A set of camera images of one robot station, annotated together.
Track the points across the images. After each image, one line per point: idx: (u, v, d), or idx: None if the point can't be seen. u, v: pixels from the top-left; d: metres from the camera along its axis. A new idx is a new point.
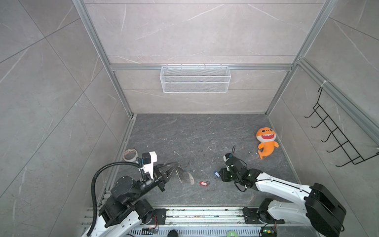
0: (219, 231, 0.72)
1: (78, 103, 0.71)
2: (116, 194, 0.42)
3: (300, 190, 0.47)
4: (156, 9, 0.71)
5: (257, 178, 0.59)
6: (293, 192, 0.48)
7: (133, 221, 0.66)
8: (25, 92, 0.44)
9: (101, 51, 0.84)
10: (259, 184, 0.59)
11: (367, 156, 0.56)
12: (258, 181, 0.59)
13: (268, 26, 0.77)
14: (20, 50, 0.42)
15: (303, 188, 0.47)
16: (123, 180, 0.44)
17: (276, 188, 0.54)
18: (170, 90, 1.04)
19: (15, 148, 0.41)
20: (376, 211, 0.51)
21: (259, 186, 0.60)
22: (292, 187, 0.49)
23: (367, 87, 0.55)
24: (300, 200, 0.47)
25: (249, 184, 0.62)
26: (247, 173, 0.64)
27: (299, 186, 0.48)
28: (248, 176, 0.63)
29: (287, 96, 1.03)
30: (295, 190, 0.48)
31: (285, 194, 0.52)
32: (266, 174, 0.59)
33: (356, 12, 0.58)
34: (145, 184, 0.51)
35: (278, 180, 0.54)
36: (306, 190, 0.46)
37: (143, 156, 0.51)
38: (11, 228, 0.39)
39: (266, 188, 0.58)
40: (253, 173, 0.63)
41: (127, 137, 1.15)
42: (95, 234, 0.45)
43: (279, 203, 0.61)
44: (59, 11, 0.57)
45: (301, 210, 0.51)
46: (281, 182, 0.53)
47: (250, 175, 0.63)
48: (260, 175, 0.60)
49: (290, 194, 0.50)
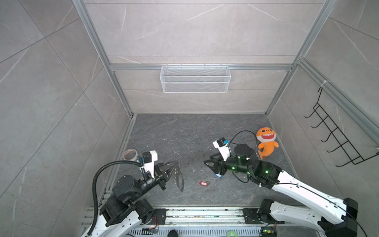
0: (219, 231, 0.72)
1: (78, 102, 0.71)
2: (118, 192, 0.43)
3: (336, 206, 0.42)
4: (156, 9, 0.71)
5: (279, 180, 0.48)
6: (326, 207, 0.42)
7: (133, 221, 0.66)
8: (25, 92, 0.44)
9: (101, 51, 0.84)
10: (279, 187, 0.50)
11: (367, 156, 0.56)
12: (280, 184, 0.48)
13: (268, 27, 0.77)
14: (20, 50, 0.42)
15: (339, 205, 0.42)
16: (124, 179, 0.44)
17: (303, 196, 0.46)
18: (170, 90, 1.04)
19: (15, 148, 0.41)
20: (376, 211, 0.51)
21: (278, 188, 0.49)
22: (325, 200, 0.43)
23: (367, 87, 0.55)
24: (336, 218, 0.42)
25: (263, 182, 0.50)
26: (263, 169, 0.52)
27: (333, 201, 0.43)
28: (265, 174, 0.50)
29: (287, 96, 1.03)
30: (329, 204, 0.42)
31: (313, 206, 0.46)
32: (288, 175, 0.49)
33: (356, 12, 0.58)
34: (147, 183, 0.51)
35: (305, 187, 0.46)
36: (343, 208, 0.41)
37: (144, 155, 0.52)
38: (11, 228, 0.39)
39: (287, 193, 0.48)
40: (270, 170, 0.51)
41: (127, 136, 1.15)
42: (95, 233, 0.45)
43: (282, 206, 0.61)
44: (59, 11, 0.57)
45: (311, 217, 0.51)
46: (309, 189, 0.46)
47: (267, 172, 0.51)
48: (281, 176, 0.49)
49: (321, 208, 0.44)
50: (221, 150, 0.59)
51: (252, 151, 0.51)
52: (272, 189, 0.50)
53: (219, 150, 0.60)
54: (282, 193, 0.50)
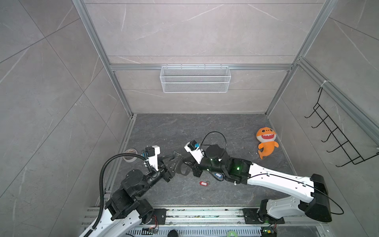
0: (218, 231, 0.71)
1: (78, 102, 0.71)
2: (127, 185, 0.44)
3: (305, 185, 0.43)
4: (156, 9, 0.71)
5: (250, 174, 0.49)
6: (296, 188, 0.44)
7: (134, 220, 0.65)
8: (25, 92, 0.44)
9: (102, 51, 0.84)
10: (252, 181, 0.50)
11: (367, 156, 0.56)
12: (252, 177, 0.49)
13: (268, 27, 0.77)
14: (21, 50, 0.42)
15: (306, 183, 0.43)
16: (132, 173, 0.46)
17: (275, 184, 0.47)
18: (170, 90, 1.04)
19: (15, 148, 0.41)
20: (376, 211, 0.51)
21: (252, 182, 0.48)
22: (294, 182, 0.44)
23: (367, 87, 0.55)
24: (307, 198, 0.43)
25: (238, 180, 0.51)
26: (234, 166, 0.52)
27: (301, 180, 0.44)
28: (237, 171, 0.51)
29: (287, 96, 1.03)
30: (298, 185, 0.44)
31: (286, 191, 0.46)
32: (258, 166, 0.50)
33: (356, 12, 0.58)
34: (152, 178, 0.53)
35: (274, 174, 0.47)
36: (311, 185, 0.43)
37: (147, 149, 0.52)
38: (12, 228, 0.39)
39: (261, 183, 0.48)
40: (241, 165, 0.52)
41: (128, 136, 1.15)
42: (100, 226, 0.46)
43: (274, 202, 0.62)
44: (59, 11, 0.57)
45: (294, 203, 0.51)
46: (279, 176, 0.47)
47: (239, 168, 0.51)
48: (251, 169, 0.50)
49: (292, 190, 0.45)
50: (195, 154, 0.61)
51: (223, 150, 0.50)
52: (247, 183, 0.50)
53: (192, 153, 0.62)
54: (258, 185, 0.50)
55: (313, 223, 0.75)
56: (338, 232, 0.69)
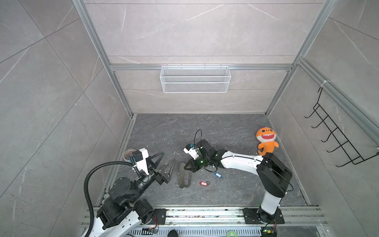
0: (218, 230, 0.72)
1: (78, 102, 0.71)
2: (114, 195, 0.42)
3: (254, 161, 0.53)
4: (156, 9, 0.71)
5: (222, 156, 0.65)
6: (248, 163, 0.54)
7: (133, 221, 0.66)
8: (25, 92, 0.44)
9: (102, 51, 0.84)
10: (224, 162, 0.64)
11: (367, 156, 0.57)
12: (223, 160, 0.64)
13: (268, 27, 0.77)
14: (21, 50, 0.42)
15: (256, 158, 0.53)
16: (120, 181, 0.44)
17: (238, 164, 0.59)
18: (170, 90, 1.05)
19: (15, 148, 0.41)
20: (376, 211, 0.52)
21: (224, 164, 0.65)
22: (248, 158, 0.55)
23: (367, 87, 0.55)
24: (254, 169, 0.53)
25: (216, 163, 0.66)
26: (215, 153, 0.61)
27: (253, 157, 0.55)
28: (216, 156, 0.67)
29: (287, 96, 1.03)
30: (250, 160, 0.54)
31: (245, 168, 0.58)
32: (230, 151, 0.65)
33: (356, 12, 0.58)
34: (143, 183, 0.51)
35: (239, 155, 0.60)
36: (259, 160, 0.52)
37: (133, 154, 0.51)
38: (11, 228, 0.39)
39: (230, 165, 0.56)
40: (220, 152, 0.68)
41: (128, 136, 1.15)
42: (93, 235, 0.45)
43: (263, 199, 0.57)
44: (59, 11, 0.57)
45: None
46: (241, 156, 0.59)
47: (217, 154, 0.68)
48: (225, 153, 0.66)
49: (247, 165, 0.55)
50: (190, 153, 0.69)
51: (206, 141, 0.70)
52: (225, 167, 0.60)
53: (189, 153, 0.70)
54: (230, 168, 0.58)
55: (313, 223, 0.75)
56: (338, 232, 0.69)
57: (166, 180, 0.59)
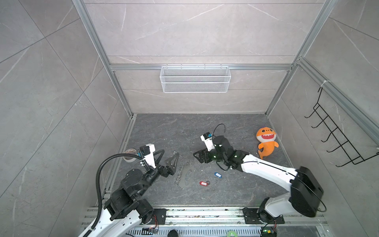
0: (218, 231, 0.71)
1: (78, 103, 0.71)
2: (126, 184, 0.44)
3: (286, 173, 0.47)
4: (156, 9, 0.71)
5: (244, 160, 0.58)
6: (279, 175, 0.48)
7: (133, 220, 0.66)
8: (25, 92, 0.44)
9: (102, 51, 0.84)
10: (245, 166, 0.59)
11: (367, 156, 0.57)
12: (245, 165, 0.58)
13: (268, 27, 0.77)
14: (20, 50, 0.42)
15: (288, 171, 0.47)
16: (133, 173, 0.46)
17: (262, 172, 0.53)
18: (170, 90, 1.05)
19: (15, 148, 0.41)
20: (376, 211, 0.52)
21: (246, 170, 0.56)
22: (279, 170, 0.49)
23: (367, 87, 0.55)
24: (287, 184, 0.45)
25: (234, 165, 0.61)
26: (234, 154, 0.62)
27: (285, 170, 0.48)
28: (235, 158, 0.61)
29: (287, 96, 1.03)
30: (282, 173, 0.48)
31: (273, 178, 0.51)
32: (253, 156, 0.58)
33: (356, 12, 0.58)
34: (151, 176, 0.54)
35: (264, 163, 0.53)
36: (293, 174, 0.47)
37: (142, 148, 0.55)
38: (11, 228, 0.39)
39: (253, 171, 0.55)
40: (240, 154, 0.61)
41: (128, 136, 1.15)
42: (99, 226, 0.45)
43: (271, 200, 0.63)
44: (59, 11, 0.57)
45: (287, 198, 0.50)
46: (266, 164, 0.53)
47: (236, 156, 0.61)
48: (246, 157, 0.59)
49: (277, 177, 0.49)
50: (206, 142, 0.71)
51: (224, 139, 0.63)
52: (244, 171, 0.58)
53: (205, 142, 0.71)
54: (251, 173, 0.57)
55: (313, 223, 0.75)
56: (338, 232, 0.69)
57: (171, 172, 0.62)
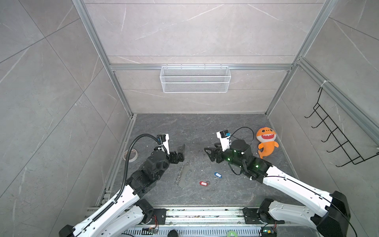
0: (219, 231, 0.72)
1: (78, 103, 0.71)
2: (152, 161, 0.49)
3: (321, 198, 0.43)
4: (156, 9, 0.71)
5: (267, 173, 0.52)
6: (311, 198, 0.44)
7: (138, 215, 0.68)
8: (25, 92, 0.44)
9: (102, 51, 0.84)
10: (268, 179, 0.53)
11: (367, 156, 0.57)
12: (268, 177, 0.52)
13: (268, 27, 0.77)
14: (20, 50, 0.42)
15: (323, 196, 0.43)
16: (156, 153, 0.52)
17: (289, 189, 0.48)
18: (170, 90, 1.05)
19: (15, 148, 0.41)
20: (376, 211, 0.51)
21: (268, 182, 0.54)
22: (311, 192, 0.45)
23: (367, 87, 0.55)
24: (321, 209, 0.43)
25: (254, 176, 0.55)
26: (254, 164, 0.56)
27: (318, 193, 0.44)
28: (255, 168, 0.55)
29: (287, 96, 1.03)
30: (314, 196, 0.44)
31: (301, 198, 0.47)
32: (277, 170, 0.52)
33: (356, 12, 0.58)
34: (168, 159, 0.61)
35: (291, 180, 0.48)
36: (328, 200, 0.42)
37: (160, 136, 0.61)
38: (11, 228, 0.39)
39: (277, 185, 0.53)
40: (261, 165, 0.55)
41: (128, 136, 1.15)
42: (121, 201, 0.46)
43: (281, 204, 0.61)
44: (59, 11, 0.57)
45: (305, 213, 0.50)
46: (295, 182, 0.48)
47: (258, 166, 0.55)
48: (270, 170, 0.53)
49: (307, 200, 0.45)
50: (222, 140, 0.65)
51: (248, 146, 0.54)
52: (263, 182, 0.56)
53: (220, 139, 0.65)
54: (273, 187, 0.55)
55: None
56: None
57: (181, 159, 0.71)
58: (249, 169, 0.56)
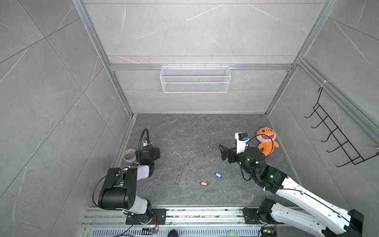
0: (219, 231, 0.72)
1: (78, 102, 0.71)
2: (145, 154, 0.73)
3: (340, 216, 0.42)
4: (156, 9, 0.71)
5: (283, 185, 0.50)
6: (329, 216, 0.43)
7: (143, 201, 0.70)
8: (25, 92, 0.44)
9: (102, 51, 0.84)
10: (283, 191, 0.51)
11: (367, 156, 0.57)
12: (284, 189, 0.50)
13: (268, 27, 0.77)
14: (20, 50, 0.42)
15: (342, 215, 0.42)
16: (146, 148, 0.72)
17: (305, 203, 0.47)
18: (170, 90, 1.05)
19: (15, 148, 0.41)
20: (376, 211, 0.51)
21: (282, 193, 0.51)
22: (328, 209, 0.44)
23: (367, 87, 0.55)
24: (339, 228, 0.42)
25: (268, 186, 0.52)
26: (268, 173, 0.53)
27: (336, 211, 0.43)
28: (269, 178, 0.52)
29: (287, 96, 1.03)
30: (332, 214, 0.43)
31: (317, 214, 0.46)
32: (293, 181, 0.50)
33: (356, 12, 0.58)
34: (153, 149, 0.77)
35: (308, 194, 0.47)
36: (346, 218, 0.41)
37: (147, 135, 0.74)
38: (12, 228, 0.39)
39: (291, 198, 0.50)
40: (275, 175, 0.53)
41: (128, 136, 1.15)
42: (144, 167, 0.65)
43: (285, 208, 0.61)
44: (59, 11, 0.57)
45: (315, 224, 0.50)
46: (313, 197, 0.46)
47: (273, 177, 0.52)
48: (285, 181, 0.51)
49: (324, 217, 0.44)
50: (239, 144, 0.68)
51: (262, 156, 0.51)
52: (276, 193, 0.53)
53: (237, 142, 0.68)
54: (286, 198, 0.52)
55: None
56: None
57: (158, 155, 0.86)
58: (263, 178, 0.53)
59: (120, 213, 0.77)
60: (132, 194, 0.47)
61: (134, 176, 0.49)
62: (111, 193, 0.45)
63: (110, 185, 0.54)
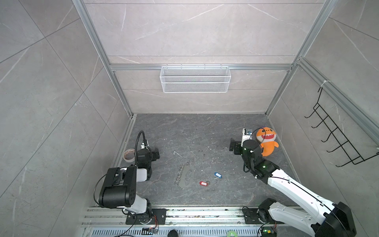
0: (219, 231, 0.72)
1: (78, 102, 0.71)
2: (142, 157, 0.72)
3: (322, 204, 0.43)
4: (156, 9, 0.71)
5: (272, 174, 0.54)
6: (311, 203, 0.44)
7: (143, 200, 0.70)
8: (26, 92, 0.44)
9: (102, 51, 0.84)
10: (272, 180, 0.55)
11: (367, 156, 0.57)
12: (273, 177, 0.54)
13: (268, 27, 0.77)
14: (21, 50, 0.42)
15: (324, 203, 0.43)
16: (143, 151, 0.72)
17: (292, 192, 0.49)
18: (170, 90, 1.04)
19: (15, 148, 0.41)
20: (376, 211, 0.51)
21: (272, 182, 0.55)
22: (312, 197, 0.45)
23: (367, 87, 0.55)
24: (319, 215, 0.43)
25: (260, 175, 0.57)
26: (262, 165, 0.58)
27: (320, 200, 0.44)
28: (262, 167, 0.57)
29: (287, 96, 1.03)
30: (315, 201, 0.44)
31: (302, 203, 0.48)
32: (283, 173, 0.54)
33: (356, 12, 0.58)
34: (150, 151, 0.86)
35: (295, 184, 0.50)
36: (328, 207, 0.42)
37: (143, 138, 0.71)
38: (12, 228, 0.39)
39: (280, 187, 0.54)
40: (268, 166, 0.57)
41: (128, 136, 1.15)
42: None
43: (282, 206, 0.61)
44: (59, 11, 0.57)
45: (306, 220, 0.49)
46: (299, 187, 0.49)
47: (264, 166, 0.57)
48: (276, 171, 0.55)
49: (307, 204, 0.46)
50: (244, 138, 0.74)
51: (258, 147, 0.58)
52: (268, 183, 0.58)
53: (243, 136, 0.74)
54: (277, 189, 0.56)
55: None
56: None
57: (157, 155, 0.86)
58: (256, 168, 0.59)
59: (120, 213, 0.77)
60: (132, 191, 0.48)
61: (134, 173, 0.50)
62: (111, 190, 0.45)
63: (110, 184, 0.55)
